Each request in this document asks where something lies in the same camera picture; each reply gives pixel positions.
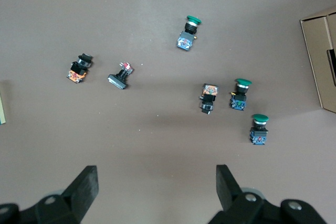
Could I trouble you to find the green mushroom push button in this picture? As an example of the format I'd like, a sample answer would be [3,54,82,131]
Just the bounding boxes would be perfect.
[176,15,203,52]
[228,78,253,111]
[248,113,270,146]

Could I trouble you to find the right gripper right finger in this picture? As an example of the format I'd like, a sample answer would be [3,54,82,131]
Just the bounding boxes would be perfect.
[208,165,328,224]

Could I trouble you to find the brown cardboard box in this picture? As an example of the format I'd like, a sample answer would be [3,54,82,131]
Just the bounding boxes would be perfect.
[300,11,336,114]

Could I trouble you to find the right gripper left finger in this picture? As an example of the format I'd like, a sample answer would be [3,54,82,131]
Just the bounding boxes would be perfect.
[0,165,99,224]

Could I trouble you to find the green load switch white handle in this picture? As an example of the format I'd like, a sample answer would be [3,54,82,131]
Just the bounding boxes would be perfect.
[0,81,6,124]

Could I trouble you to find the black square button red base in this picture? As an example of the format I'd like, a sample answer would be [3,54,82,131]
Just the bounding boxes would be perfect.
[107,61,134,90]

